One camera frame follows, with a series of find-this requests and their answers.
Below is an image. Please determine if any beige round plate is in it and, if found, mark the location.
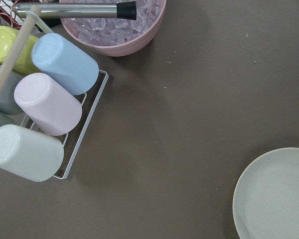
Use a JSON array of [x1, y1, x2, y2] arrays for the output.
[[232, 147, 299, 239]]

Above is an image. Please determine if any white cup rack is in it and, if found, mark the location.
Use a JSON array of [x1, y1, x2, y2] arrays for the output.
[[16, 11, 110, 180]]

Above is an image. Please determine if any pink bowl with ice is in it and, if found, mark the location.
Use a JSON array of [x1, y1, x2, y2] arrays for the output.
[[61, 0, 166, 57]]

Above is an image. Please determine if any pink cup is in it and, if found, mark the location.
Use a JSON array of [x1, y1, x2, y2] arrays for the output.
[[14, 73, 82, 136]]

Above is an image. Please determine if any steel muddler black tip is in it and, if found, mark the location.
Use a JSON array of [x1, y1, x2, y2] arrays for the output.
[[12, 1, 137, 20]]

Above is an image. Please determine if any blue cup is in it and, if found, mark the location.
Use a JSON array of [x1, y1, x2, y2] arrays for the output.
[[31, 33, 99, 96]]

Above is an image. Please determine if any white cup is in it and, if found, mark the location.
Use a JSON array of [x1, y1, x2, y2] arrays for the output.
[[0, 124, 64, 182]]

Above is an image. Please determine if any grey cup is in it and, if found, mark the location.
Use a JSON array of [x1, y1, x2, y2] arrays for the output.
[[0, 71, 23, 115]]

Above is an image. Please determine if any yellow cup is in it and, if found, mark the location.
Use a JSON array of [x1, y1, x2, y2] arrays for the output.
[[0, 26, 40, 75]]

